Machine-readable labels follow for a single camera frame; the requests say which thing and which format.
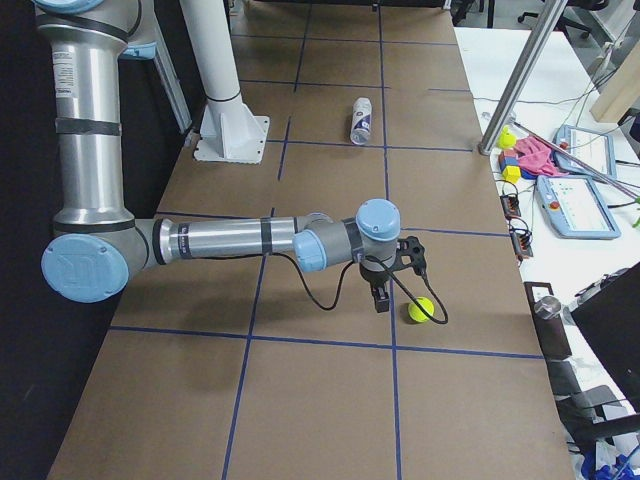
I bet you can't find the red cube block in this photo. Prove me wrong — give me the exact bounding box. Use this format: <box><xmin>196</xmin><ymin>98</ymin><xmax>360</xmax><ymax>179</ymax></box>
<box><xmin>498</xmin><ymin>149</ymin><xmax>519</xmax><ymax>169</ymax></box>

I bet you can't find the far teach pendant tablet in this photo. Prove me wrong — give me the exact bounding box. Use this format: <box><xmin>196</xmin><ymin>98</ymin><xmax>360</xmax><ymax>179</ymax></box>
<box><xmin>554</xmin><ymin>124</ymin><xmax>617</xmax><ymax>179</ymax></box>

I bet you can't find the orange relay board far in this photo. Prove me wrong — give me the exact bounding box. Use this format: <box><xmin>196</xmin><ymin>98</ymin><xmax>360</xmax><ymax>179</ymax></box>
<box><xmin>500</xmin><ymin>193</ymin><xmax>521</xmax><ymax>219</ymax></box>

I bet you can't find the yellow cube block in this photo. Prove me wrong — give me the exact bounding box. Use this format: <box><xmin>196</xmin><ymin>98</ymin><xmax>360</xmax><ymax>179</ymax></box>
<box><xmin>501</xmin><ymin>164</ymin><xmax>521</xmax><ymax>184</ymax></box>

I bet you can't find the reacher grabber stick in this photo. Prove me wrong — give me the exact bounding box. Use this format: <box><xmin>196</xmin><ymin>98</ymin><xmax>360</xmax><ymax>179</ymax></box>
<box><xmin>507</xmin><ymin>118</ymin><xmax>640</xmax><ymax>201</ymax></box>

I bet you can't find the steel cylinder weight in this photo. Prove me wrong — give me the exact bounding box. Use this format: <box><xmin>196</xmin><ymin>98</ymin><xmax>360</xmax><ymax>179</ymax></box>
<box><xmin>533</xmin><ymin>295</ymin><xmax>562</xmax><ymax>321</ymax></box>

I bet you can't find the pink cloth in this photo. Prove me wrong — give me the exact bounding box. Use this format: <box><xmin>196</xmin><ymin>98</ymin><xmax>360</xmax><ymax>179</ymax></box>
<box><xmin>515</xmin><ymin>136</ymin><xmax>565</xmax><ymax>177</ymax></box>

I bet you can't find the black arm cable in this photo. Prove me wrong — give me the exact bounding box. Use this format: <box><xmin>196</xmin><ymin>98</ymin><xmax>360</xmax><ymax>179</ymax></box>
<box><xmin>272</xmin><ymin>252</ymin><xmax>449</xmax><ymax>325</ymax></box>

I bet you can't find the blue cube block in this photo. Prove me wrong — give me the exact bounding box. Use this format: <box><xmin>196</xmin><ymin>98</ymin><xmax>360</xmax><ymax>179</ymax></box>
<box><xmin>498</xmin><ymin>156</ymin><xmax>520</xmax><ymax>176</ymax></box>

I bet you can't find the yellow tennis ball far right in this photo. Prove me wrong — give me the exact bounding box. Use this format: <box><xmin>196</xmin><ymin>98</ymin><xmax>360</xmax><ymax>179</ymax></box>
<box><xmin>407</xmin><ymin>297</ymin><xmax>435</xmax><ymax>323</ymax></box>

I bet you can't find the orange relay board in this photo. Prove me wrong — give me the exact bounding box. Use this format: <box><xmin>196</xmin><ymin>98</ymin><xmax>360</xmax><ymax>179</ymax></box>
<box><xmin>509</xmin><ymin>228</ymin><xmax>533</xmax><ymax>261</ymax></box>
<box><xmin>500</xmin><ymin>193</ymin><xmax>521</xmax><ymax>219</ymax></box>

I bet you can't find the black monitor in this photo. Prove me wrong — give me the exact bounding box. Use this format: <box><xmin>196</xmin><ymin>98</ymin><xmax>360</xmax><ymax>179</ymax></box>
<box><xmin>571</xmin><ymin>266</ymin><xmax>639</xmax><ymax>408</ymax></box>

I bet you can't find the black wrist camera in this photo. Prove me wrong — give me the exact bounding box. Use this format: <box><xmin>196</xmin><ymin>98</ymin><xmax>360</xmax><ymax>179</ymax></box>
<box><xmin>397</xmin><ymin>236</ymin><xmax>427</xmax><ymax>277</ymax></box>

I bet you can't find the teach pendant tablet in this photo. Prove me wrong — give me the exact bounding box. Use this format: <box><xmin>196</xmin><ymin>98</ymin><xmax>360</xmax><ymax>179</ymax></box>
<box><xmin>554</xmin><ymin>124</ymin><xmax>617</xmax><ymax>179</ymax></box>
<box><xmin>536</xmin><ymin>175</ymin><xmax>621</xmax><ymax>240</ymax></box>

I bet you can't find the near teach pendant tablet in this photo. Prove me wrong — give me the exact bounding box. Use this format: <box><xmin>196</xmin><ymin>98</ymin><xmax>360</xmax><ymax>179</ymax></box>
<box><xmin>536</xmin><ymin>175</ymin><xmax>621</xmax><ymax>240</ymax></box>

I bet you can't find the white tennis ball can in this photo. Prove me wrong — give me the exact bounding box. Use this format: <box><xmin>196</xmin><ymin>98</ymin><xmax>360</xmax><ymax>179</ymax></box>
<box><xmin>350</xmin><ymin>97</ymin><xmax>372</xmax><ymax>145</ymax></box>

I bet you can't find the orange relay board near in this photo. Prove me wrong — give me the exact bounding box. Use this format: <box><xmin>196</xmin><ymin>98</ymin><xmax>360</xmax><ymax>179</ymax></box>
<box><xmin>509</xmin><ymin>228</ymin><xmax>533</xmax><ymax>261</ymax></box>

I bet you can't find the white camera mast with base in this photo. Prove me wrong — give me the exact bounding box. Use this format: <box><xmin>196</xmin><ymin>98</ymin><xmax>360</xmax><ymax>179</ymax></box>
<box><xmin>181</xmin><ymin>0</ymin><xmax>270</xmax><ymax>164</ymax></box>

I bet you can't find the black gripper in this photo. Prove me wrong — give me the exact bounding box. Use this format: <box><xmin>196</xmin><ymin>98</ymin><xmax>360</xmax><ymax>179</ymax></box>
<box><xmin>359</xmin><ymin>256</ymin><xmax>400</xmax><ymax>313</ymax></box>

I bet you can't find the aluminium frame post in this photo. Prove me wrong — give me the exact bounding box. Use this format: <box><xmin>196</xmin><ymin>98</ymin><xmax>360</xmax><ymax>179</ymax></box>
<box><xmin>478</xmin><ymin>0</ymin><xmax>568</xmax><ymax>156</ymax></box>

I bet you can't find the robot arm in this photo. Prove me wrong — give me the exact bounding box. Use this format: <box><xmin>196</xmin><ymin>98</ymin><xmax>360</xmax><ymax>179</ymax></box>
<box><xmin>34</xmin><ymin>1</ymin><xmax>402</xmax><ymax>312</ymax></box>

